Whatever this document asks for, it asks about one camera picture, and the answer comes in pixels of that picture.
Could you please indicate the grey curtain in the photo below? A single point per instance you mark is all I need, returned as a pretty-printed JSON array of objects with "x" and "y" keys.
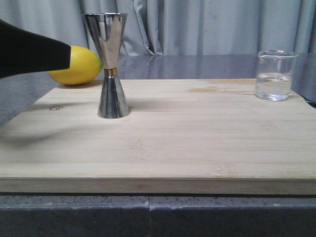
[{"x": 177, "y": 27}]

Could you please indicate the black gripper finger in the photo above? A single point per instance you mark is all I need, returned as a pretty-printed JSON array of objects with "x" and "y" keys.
[{"x": 26, "y": 52}]

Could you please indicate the glass beaker with liquid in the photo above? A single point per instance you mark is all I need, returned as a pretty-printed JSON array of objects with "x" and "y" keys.
[{"x": 275, "y": 70}]

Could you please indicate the steel double jigger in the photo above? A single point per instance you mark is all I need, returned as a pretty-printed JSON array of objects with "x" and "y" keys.
[{"x": 106, "y": 30}]

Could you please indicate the wooden cutting board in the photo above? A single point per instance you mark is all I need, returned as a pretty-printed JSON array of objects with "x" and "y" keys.
[{"x": 199, "y": 136}]

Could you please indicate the yellow lemon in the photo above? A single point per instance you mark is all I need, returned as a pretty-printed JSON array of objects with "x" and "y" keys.
[{"x": 85, "y": 66}]

